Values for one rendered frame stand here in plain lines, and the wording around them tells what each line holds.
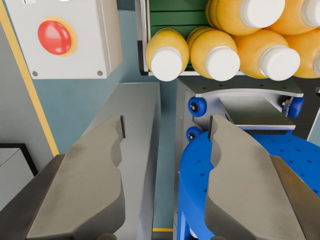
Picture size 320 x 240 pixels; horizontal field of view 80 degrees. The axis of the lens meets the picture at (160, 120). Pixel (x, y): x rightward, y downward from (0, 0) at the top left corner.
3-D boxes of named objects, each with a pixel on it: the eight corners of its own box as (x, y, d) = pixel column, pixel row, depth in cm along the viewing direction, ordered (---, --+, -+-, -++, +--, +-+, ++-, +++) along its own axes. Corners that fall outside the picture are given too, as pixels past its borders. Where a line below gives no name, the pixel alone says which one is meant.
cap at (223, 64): (200, 61, 25) (202, 64, 23) (226, 40, 24) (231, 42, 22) (216, 84, 26) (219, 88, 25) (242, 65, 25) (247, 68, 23)
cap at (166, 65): (180, 79, 26) (180, 83, 25) (151, 77, 26) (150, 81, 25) (183, 48, 24) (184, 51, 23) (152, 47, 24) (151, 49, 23)
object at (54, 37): (47, 54, 23) (42, 55, 22) (38, 20, 22) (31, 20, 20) (76, 53, 23) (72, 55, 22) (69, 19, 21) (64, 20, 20)
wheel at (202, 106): (200, 121, 40) (206, 118, 41) (202, 101, 38) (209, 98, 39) (185, 113, 43) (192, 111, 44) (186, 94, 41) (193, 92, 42)
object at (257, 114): (217, 106, 44) (232, 136, 34) (218, 96, 43) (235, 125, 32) (261, 106, 44) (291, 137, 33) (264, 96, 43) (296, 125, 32)
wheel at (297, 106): (285, 118, 40) (296, 122, 39) (292, 98, 38) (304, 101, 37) (289, 111, 43) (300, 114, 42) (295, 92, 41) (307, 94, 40)
